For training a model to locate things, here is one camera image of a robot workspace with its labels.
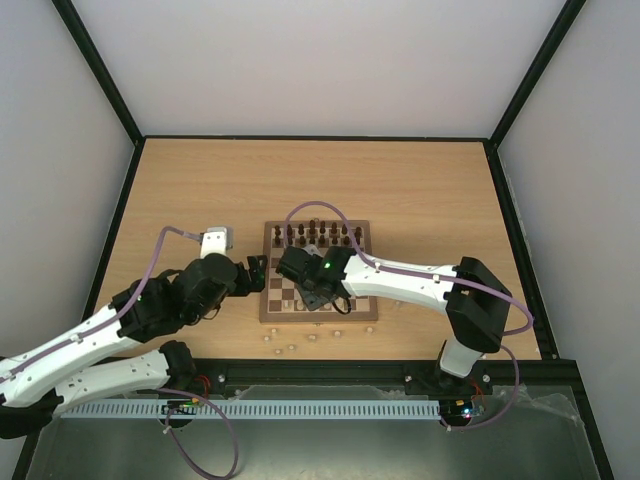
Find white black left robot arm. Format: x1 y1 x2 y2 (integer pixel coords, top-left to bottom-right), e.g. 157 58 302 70
1 253 268 439

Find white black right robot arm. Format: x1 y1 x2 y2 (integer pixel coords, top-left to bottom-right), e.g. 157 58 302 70
276 246 511 392

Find wooden chess board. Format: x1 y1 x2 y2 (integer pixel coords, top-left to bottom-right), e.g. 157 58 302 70
259 218 378 324

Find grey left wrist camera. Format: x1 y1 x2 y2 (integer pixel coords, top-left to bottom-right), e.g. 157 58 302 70
200 226 234 259

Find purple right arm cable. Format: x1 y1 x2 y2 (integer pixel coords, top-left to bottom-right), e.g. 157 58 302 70
284 201 535 432

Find light blue cable duct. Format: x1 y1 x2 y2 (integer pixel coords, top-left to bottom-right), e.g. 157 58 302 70
62 399 440 421

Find black frame post left rear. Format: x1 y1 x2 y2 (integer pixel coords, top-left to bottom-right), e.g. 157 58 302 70
51 0 145 146

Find black frame post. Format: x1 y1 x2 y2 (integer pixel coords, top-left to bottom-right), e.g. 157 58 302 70
51 0 145 146
489 0 587 147

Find black frame post right rear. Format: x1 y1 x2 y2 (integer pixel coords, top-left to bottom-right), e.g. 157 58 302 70
489 0 587 147

